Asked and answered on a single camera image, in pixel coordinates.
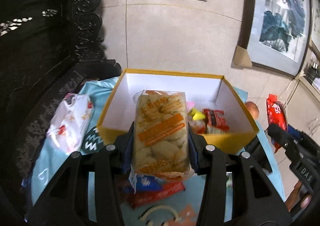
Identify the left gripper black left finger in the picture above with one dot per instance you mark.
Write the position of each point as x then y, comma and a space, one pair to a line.
64, 201

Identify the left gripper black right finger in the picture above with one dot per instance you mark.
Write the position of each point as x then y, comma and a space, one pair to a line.
236, 190

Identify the bread pack orange label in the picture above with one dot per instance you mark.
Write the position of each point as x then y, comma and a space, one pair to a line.
160, 140

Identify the red apple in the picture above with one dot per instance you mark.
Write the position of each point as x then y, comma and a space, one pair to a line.
253, 109

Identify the white plastic bag red print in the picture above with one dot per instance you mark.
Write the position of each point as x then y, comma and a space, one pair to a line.
70, 122

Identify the red snack bar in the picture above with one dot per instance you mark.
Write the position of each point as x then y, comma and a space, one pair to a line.
138, 199

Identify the blue snack packet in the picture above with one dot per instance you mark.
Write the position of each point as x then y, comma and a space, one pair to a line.
144, 183

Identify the red snack bag in box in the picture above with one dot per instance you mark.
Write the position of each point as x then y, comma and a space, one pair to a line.
215, 121

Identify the yellow snack packet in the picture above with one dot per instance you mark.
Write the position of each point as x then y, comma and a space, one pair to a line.
196, 114

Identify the yellow cardboard box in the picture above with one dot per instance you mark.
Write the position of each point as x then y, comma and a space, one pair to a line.
205, 90

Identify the blue landscape framed painting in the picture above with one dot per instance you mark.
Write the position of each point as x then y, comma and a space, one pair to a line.
274, 35

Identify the dark carved wooden chair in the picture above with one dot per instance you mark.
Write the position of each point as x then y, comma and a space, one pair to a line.
41, 40

